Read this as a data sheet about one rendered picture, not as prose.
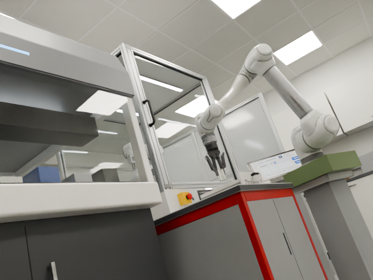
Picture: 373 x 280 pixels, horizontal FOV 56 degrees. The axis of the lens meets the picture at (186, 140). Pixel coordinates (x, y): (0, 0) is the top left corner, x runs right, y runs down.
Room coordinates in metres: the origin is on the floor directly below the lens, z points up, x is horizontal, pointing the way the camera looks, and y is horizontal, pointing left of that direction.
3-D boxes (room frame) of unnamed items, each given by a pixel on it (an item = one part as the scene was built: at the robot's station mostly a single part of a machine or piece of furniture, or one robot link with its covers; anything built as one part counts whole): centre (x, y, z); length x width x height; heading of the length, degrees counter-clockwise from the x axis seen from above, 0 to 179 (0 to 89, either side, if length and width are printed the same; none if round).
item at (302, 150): (2.29, -0.76, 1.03); 0.18 x 0.16 x 0.22; 18
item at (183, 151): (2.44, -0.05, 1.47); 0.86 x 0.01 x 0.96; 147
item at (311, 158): (2.31, -0.77, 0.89); 0.22 x 0.18 x 0.06; 126
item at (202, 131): (2.06, -0.14, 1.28); 0.13 x 0.11 x 0.16; 18
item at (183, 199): (2.11, 0.11, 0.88); 0.07 x 0.05 x 0.07; 147
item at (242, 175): (2.22, -0.32, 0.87); 0.29 x 0.02 x 0.11; 147
